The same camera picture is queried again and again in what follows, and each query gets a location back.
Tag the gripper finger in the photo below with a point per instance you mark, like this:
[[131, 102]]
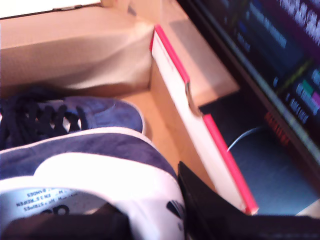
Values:
[[197, 200], [112, 215]]

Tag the blue suede sneaker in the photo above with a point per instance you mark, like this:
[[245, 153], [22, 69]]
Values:
[[105, 110], [87, 170]]

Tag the red cardboard shoebox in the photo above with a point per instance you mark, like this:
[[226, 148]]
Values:
[[175, 95]]

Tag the black Huawei computer monitor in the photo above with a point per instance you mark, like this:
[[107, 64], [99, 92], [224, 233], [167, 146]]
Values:
[[275, 37]]

